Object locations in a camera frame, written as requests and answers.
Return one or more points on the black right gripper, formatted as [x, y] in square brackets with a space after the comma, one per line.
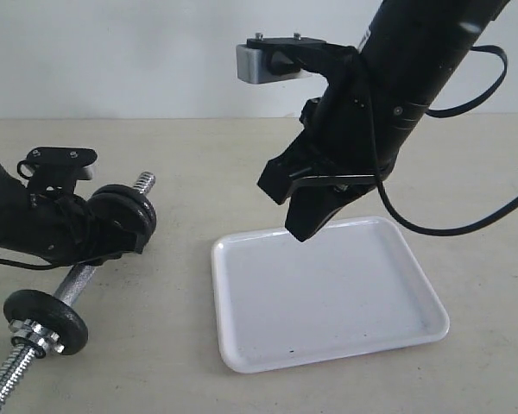
[336, 138]

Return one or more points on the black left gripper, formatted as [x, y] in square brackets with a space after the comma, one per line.
[63, 229]

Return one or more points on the black weight plate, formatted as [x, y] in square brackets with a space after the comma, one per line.
[138, 211]

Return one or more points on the black weight plate end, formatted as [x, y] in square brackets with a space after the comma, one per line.
[51, 313]
[116, 207]

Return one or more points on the chrome dumbbell bar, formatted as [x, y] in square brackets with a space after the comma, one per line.
[77, 280]

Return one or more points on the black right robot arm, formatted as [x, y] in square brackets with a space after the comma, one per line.
[376, 95]

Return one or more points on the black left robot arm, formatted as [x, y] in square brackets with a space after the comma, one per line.
[13, 202]

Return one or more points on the white plastic tray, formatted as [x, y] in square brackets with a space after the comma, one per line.
[355, 288]

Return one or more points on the chrome spin-lock collar nut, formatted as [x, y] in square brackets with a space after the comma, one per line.
[35, 336]

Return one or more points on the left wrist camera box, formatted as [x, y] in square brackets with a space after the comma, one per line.
[79, 158]

